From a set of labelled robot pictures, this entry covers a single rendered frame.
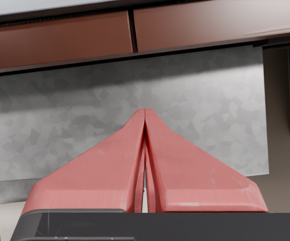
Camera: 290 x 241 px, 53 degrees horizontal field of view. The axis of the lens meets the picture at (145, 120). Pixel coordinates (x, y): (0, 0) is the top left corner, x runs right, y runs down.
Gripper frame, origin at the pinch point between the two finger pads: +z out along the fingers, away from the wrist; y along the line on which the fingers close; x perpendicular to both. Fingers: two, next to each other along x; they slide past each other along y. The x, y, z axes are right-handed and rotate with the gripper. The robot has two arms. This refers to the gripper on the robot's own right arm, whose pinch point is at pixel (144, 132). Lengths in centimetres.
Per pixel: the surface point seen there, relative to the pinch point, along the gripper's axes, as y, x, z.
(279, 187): -54, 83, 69
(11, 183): 21.1, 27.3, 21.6
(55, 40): 8.7, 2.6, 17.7
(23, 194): 19.4, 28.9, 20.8
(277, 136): -52, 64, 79
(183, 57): -5.7, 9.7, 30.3
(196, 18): -4.9, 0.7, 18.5
